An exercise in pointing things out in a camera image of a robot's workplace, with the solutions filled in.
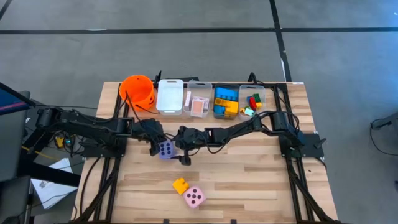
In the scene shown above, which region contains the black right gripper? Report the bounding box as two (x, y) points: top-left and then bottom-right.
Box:
(172, 125), (208, 167)

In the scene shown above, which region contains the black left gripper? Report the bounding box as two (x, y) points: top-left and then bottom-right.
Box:
(132, 118), (175, 157)

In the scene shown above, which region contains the purple foam die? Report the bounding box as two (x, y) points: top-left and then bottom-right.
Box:
(158, 138), (177, 161)

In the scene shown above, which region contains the yellow hollow toy brick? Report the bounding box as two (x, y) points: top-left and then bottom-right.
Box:
(172, 177), (190, 196)

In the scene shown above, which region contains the white plastic bin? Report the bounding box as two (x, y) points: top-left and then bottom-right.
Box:
(155, 78), (185, 116)

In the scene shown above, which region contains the pink foam die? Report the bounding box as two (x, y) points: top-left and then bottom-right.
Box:
(182, 184), (207, 210)

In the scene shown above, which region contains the large yellow toy brick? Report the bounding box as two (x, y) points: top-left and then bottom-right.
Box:
(225, 100), (239, 115)

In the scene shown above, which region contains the long blue toy brick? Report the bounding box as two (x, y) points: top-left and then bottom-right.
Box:
(215, 86), (239, 101)

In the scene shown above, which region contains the orange pumpkin bucket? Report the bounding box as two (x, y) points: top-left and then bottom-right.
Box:
(119, 74), (156, 112)

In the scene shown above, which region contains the clear plastic bin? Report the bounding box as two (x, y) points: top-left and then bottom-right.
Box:
(183, 81), (213, 119)
(238, 84), (267, 122)

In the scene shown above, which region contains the dark grey plastic bin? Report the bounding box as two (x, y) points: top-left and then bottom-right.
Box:
(213, 82), (241, 121)

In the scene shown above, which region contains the white paper sheet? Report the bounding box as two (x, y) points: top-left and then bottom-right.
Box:
(30, 157), (78, 210)

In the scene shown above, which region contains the black monitor stand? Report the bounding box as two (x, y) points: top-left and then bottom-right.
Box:
(0, 105), (82, 224)

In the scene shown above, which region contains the monitor with blue screen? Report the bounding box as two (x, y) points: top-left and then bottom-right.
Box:
(0, 82), (37, 116)

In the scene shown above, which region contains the black aluminium table frame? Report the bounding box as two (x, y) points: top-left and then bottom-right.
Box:
(70, 70), (341, 224)

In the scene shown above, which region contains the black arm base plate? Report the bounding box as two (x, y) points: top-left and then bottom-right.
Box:
(81, 136), (126, 159)
(279, 133), (325, 158)

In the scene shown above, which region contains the black cable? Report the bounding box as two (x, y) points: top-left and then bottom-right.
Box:
(30, 104), (99, 110)

